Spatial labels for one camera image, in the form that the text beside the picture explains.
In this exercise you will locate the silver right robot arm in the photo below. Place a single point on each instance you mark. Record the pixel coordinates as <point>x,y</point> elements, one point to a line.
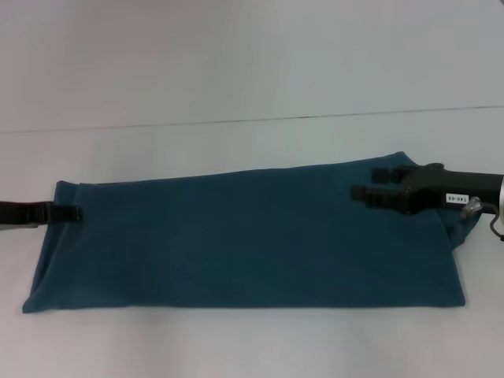
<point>501,195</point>

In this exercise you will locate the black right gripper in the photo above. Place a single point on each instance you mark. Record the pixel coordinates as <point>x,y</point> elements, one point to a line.
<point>449,189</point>

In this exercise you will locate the blue shirt with FREE print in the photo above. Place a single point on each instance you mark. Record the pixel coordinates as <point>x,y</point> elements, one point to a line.
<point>236,244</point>

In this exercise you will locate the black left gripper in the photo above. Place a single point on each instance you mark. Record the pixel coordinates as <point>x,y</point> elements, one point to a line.
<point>21,214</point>

